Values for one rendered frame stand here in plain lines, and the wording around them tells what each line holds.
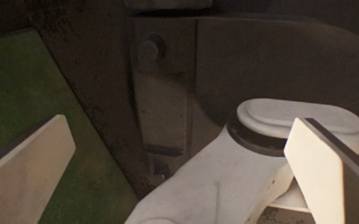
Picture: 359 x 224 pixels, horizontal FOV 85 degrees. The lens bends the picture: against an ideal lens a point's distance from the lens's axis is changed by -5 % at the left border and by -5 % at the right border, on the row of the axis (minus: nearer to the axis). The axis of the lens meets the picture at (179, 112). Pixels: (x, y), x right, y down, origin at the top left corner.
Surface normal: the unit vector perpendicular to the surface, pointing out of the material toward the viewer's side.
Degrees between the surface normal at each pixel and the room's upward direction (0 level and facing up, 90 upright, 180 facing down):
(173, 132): 0
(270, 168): 90
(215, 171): 90
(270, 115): 90
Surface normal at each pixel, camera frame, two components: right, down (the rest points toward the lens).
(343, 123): 0.00, -0.85
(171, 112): -0.22, 0.51
